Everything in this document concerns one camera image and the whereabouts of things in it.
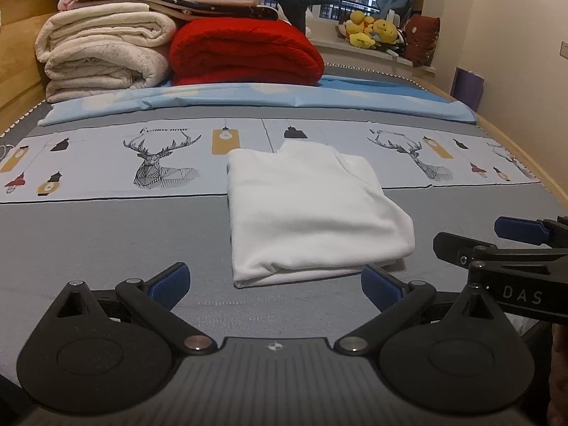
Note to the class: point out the red folded blanket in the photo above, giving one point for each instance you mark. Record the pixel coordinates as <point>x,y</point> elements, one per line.
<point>239,53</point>

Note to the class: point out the wooden headboard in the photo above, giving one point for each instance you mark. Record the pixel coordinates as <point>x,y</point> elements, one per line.
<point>20,53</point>

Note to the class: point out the cream textured folded blanket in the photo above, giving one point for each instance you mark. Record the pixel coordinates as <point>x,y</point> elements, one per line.
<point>102,73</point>

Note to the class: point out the light blue sheet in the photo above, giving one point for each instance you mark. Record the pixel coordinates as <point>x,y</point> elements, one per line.
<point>266,97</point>

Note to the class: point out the white long-sleeve shirt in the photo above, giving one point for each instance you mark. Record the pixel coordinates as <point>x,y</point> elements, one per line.
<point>301,213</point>

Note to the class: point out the wooden bed side rail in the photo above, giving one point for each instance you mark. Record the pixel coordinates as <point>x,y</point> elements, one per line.
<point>510,142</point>

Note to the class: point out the person's right forearm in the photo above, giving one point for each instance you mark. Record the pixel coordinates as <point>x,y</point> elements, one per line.
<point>560,377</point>

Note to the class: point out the yellow plush with blue scarf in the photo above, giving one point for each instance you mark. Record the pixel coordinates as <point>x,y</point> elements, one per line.
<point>385,31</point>

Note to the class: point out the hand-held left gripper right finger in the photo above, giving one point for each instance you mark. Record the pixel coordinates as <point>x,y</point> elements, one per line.
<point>381,287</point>

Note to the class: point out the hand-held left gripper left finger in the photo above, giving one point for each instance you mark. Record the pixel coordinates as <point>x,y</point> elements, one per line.
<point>171,285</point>

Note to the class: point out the deer printed sheet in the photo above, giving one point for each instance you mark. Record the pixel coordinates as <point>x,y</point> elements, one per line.
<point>80,173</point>

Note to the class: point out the yellow duck plush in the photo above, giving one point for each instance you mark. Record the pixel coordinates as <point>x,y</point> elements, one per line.
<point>360,35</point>

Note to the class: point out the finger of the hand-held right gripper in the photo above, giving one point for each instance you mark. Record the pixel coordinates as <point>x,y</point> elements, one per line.
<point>457,248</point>
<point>519,228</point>

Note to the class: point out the cream smooth folded blanket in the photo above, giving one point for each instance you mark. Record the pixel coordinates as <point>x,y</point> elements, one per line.
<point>102,26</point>

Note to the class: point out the dark red cushion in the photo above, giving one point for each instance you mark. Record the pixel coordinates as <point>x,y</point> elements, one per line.
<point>424,40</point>

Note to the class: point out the white wall socket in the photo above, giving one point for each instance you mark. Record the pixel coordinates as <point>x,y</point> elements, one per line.
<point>564,49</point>

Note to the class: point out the purple folder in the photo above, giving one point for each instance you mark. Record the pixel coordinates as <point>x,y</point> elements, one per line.
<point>468,88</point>

